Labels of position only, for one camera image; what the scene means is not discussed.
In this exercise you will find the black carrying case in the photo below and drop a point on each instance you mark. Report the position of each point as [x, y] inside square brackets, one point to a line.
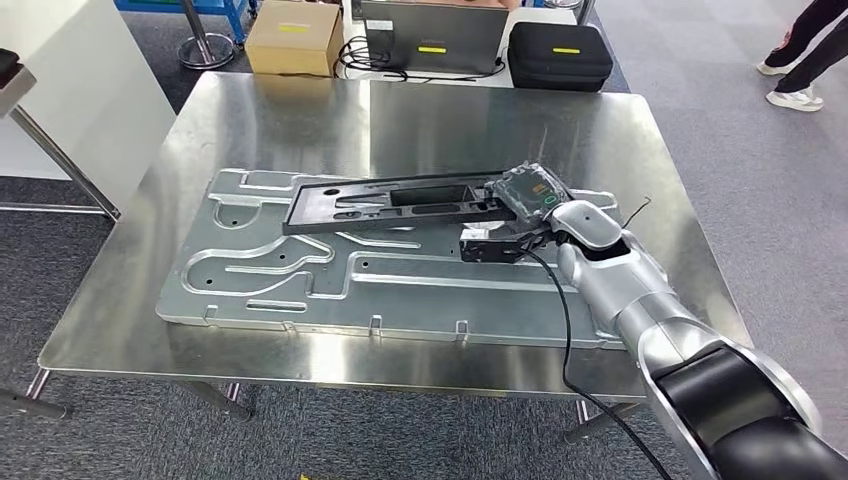
[556, 66]

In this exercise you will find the black plastic frame part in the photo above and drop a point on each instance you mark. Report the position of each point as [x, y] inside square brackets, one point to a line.
[311, 212]

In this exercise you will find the stamped sheet metal plate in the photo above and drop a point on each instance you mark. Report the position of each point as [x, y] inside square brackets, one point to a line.
[397, 305]

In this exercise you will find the cardboard box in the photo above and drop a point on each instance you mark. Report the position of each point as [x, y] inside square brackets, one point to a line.
[291, 46]

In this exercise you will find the person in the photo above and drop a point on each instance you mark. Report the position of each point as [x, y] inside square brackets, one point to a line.
[805, 40]

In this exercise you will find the blue steel shelf rack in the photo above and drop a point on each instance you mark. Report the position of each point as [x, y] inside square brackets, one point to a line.
[166, 5]

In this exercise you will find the stainless steel workbench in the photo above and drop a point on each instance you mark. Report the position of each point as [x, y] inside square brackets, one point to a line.
[331, 119]

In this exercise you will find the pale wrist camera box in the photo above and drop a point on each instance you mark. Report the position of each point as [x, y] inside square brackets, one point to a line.
[484, 234]

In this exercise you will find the black plastic object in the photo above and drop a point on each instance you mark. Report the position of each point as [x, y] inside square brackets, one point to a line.
[6, 66]

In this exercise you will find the white cabinet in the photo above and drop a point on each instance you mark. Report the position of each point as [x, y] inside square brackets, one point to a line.
[86, 99]

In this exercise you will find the chrome stanchion post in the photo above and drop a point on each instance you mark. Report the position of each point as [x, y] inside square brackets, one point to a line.
[205, 53]

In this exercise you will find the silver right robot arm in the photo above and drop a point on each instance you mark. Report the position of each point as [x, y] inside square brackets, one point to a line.
[629, 285]

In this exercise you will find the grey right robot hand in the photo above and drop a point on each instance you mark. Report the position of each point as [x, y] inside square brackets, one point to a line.
[530, 192]

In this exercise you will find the grey metal case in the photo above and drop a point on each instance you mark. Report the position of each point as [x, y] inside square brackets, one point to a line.
[430, 33]

